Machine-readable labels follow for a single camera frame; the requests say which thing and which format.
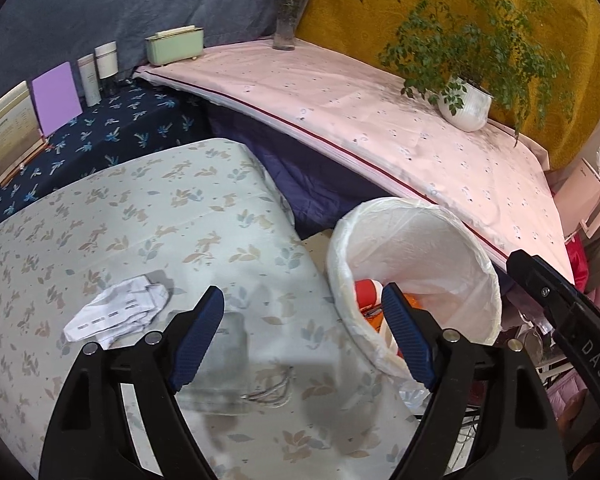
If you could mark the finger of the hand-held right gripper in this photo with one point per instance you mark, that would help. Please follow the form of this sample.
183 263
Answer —
540 280

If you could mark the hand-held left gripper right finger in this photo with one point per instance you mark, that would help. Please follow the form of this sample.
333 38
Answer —
405 330

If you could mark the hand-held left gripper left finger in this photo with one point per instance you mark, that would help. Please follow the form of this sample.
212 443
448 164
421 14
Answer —
200 340

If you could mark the orange plastic bag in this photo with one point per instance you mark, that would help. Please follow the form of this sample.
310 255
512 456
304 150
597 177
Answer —
380 322

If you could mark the grey translucent packet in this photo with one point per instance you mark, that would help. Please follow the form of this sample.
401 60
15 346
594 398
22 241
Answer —
235 355

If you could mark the red and white cylinder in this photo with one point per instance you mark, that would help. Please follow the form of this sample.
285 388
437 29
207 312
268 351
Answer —
367 295

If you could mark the white lined waste bin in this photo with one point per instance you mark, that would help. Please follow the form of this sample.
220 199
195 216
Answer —
430 250

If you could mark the red cloth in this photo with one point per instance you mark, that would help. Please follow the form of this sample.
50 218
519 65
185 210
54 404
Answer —
576 262

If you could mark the crumpled white printed paper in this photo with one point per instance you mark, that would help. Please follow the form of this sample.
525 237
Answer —
115 310

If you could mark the grey leaf print cloth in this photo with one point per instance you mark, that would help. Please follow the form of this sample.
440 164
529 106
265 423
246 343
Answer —
130 210

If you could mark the dark purple cloth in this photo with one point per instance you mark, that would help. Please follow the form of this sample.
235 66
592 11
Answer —
305 175

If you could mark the green plant in white pot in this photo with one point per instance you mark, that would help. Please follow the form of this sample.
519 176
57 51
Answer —
467 105

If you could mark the pink printed table cloth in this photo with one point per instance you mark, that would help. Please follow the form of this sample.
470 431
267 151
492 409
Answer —
380 110

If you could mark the navy floral cloth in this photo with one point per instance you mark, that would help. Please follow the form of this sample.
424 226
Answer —
105 135

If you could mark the wooden book stand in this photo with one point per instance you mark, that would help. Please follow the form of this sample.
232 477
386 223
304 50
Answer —
25 160

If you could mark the purple card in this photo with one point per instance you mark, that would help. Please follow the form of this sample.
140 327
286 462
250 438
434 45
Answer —
57 100

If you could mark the cream booklet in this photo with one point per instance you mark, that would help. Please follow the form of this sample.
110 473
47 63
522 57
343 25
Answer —
10 122

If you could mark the white capped cosmetic bottle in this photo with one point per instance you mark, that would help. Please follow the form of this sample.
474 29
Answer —
106 62

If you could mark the pale green tissue box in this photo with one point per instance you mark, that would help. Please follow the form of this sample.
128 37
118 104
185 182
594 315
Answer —
172 47

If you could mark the mustard yellow backdrop cloth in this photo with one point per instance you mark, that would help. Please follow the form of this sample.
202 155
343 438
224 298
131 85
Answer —
360 20

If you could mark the glass vase with pink flowers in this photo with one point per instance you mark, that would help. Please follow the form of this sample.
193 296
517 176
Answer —
285 35

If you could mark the blue grey backdrop cloth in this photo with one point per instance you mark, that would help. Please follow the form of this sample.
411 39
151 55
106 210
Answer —
130 5

